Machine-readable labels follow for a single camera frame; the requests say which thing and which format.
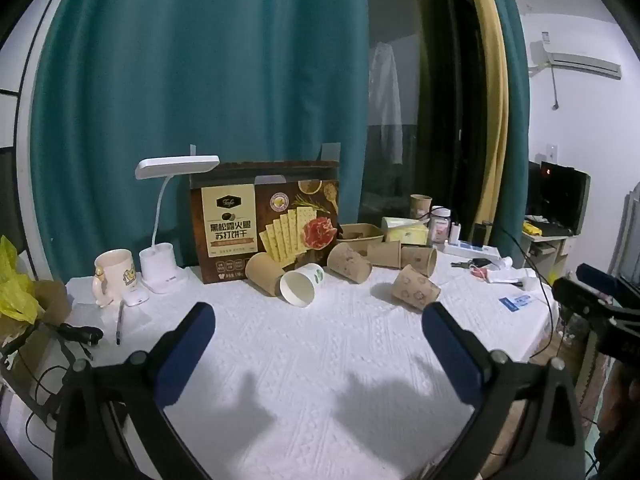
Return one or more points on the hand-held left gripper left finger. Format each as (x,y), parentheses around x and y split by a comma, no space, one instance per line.
(184,352)

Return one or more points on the black keys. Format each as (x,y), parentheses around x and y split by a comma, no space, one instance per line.
(470,263)

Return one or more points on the white paper cup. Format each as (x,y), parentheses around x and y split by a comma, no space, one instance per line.
(300,285)

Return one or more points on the person's right forearm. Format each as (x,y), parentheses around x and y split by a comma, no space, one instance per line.
(622,400)

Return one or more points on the wide teal curtain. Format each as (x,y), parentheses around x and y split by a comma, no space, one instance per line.
(200,85)

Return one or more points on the white side desk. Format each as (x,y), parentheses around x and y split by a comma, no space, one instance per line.
(545,247)

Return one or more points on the black computer monitor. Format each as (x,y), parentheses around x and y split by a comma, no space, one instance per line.
(562,195)

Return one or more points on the brown cracker box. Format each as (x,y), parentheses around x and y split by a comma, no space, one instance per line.
(265,220)

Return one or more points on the white tube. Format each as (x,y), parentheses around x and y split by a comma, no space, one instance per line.
(500,271)

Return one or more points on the small white base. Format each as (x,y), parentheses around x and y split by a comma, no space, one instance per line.
(136,298)

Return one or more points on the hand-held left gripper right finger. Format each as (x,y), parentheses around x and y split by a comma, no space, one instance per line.
(451,355)

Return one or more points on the white air conditioner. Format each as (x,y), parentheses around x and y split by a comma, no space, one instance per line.
(575,57)

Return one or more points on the brown paper bag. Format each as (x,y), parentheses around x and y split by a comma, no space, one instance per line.
(37,320)

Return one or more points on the clear jar with white lid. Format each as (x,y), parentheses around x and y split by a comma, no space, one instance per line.
(440,225)

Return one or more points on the brown paper bowl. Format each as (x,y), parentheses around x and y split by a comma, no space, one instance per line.
(361,235)

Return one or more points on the yellow plastic bag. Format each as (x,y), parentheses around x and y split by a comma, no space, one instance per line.
(15,285)

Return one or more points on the yellow curtain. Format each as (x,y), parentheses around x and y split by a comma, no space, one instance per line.
(487,85)

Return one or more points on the white power strip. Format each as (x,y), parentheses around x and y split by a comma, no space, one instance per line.
(472,250)

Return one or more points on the blue and white card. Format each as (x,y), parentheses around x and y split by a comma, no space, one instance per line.
(517,303)

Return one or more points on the upright brown paper cup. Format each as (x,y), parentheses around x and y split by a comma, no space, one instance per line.
(420,206)

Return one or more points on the white desk lamp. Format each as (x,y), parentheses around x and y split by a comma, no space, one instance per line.
(160,240)

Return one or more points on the patterned brown paper cup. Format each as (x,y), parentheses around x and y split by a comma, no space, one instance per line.
(415,290)
(419,260)
(350,262)

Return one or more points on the cream cartoon mug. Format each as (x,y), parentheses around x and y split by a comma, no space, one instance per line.
(114,275)

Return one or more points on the plain brown paper cup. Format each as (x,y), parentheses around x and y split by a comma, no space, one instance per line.
(385,254)
(262,272)

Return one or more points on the black pen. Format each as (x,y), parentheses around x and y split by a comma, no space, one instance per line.
(119,322)

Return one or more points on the yellow tissue box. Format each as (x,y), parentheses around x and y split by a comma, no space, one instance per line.
(405,231)

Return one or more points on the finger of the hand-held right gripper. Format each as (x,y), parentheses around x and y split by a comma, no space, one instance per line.
(575,294)
(595,276)

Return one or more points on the white embossed tablecloth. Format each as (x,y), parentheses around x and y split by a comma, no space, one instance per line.
(320,360)

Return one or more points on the narrow teal curtain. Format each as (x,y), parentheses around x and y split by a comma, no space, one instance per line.
(515,110)

